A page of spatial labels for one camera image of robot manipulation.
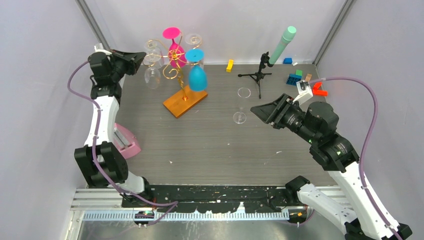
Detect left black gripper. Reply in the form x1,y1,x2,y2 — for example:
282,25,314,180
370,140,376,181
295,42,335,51
109,49,147,82

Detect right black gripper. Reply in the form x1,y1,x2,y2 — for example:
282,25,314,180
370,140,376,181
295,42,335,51
250,92,317,144

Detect clear round wine glass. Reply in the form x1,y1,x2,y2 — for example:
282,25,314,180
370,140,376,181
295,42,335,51
143,51,162,89

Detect clear flute wine glass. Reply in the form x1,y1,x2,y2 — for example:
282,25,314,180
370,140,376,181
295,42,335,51
232,87,251,125

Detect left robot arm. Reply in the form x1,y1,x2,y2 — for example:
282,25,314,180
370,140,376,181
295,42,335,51
68,49,154,207

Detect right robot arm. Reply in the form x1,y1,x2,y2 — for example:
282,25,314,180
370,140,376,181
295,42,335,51
250,94,413,240

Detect pink wine glass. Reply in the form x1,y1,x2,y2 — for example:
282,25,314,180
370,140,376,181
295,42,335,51
162,26,187,68

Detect clear wine glass back right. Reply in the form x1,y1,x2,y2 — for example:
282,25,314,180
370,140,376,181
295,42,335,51
184,33,205,69

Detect blue wine glass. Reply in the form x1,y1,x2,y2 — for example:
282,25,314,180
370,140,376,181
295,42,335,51
185,48,208,92

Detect blue lego brick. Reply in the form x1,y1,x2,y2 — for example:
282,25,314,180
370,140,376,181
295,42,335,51
286,73,302,86

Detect green block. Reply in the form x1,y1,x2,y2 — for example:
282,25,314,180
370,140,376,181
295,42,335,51
295,69,303,76

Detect black tripod microphone stand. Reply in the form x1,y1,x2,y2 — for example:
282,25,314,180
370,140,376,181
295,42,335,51
237,51,274,99

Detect small blue block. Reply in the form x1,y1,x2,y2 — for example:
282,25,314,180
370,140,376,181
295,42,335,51
283,57,293,65

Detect red L-shaped block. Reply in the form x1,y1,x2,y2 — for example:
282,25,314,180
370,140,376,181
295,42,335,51
312,82,328,97

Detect tan wooden block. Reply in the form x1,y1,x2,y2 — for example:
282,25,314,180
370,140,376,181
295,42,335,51
304,73,312,82

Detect yellow block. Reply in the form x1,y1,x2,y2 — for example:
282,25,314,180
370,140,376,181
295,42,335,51
225,59,234,73

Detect pink holder box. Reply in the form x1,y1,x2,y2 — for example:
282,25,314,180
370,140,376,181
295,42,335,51
113,123,142,160

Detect mint green microphone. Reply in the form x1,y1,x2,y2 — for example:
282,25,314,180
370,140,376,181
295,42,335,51
268,26,297,66

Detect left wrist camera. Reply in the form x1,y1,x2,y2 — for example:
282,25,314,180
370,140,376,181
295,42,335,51
94,43,112,56

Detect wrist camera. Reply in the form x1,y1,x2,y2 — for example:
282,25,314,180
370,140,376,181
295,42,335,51
94,43,112,56
293,80,314,105

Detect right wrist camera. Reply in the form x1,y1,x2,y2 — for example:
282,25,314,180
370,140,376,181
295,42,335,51
293,80,314,105

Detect gold wire wine glass rack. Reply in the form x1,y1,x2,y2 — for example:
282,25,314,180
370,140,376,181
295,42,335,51
152,30,208,119

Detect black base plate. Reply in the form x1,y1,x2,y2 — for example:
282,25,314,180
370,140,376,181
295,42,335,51
121,185,312,215

